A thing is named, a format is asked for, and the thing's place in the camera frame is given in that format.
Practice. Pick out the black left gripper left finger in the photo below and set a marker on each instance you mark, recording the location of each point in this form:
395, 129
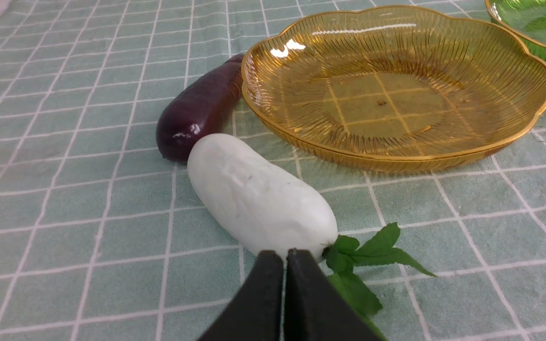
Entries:
254, 313

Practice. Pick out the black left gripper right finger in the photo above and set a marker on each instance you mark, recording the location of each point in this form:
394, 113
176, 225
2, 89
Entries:
314, 310

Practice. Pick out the white radish with green leaves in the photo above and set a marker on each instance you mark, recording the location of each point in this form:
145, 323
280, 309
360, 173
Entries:
266, 208

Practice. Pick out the dark purple eggplant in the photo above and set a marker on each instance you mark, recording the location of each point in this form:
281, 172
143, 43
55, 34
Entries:
203, 108

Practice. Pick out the amber glass plate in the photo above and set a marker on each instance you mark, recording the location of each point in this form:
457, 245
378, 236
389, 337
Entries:
395, 89

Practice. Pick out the green glass plate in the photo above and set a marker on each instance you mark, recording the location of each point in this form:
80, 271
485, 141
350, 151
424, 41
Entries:
525, 18

